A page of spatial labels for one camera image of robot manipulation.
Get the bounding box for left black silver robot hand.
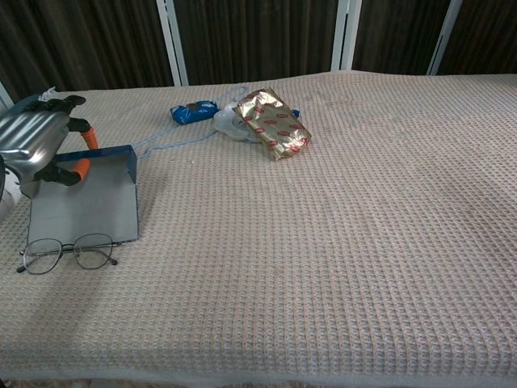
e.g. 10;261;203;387
0;95;99;188

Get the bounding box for blue rectangular box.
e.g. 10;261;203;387
27;145;141;248

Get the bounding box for thin black-framed eyeglasses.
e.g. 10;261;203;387
15;233;124;276

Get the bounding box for blue cookie packet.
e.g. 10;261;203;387
169;100;220;125

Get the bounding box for white flower shaped dish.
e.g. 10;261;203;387
212;103;263;145

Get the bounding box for gold foil snack bag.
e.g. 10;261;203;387
235;89;314;162

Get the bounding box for beige waffle weave cloth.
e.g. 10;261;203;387
0;70;517;383

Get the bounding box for white partition frame post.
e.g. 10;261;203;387
0;80;14;110
155;0;190;86
330;0;361;73
426;0;464;77

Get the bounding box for light blue wire hanger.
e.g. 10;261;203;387
136;84;250;157

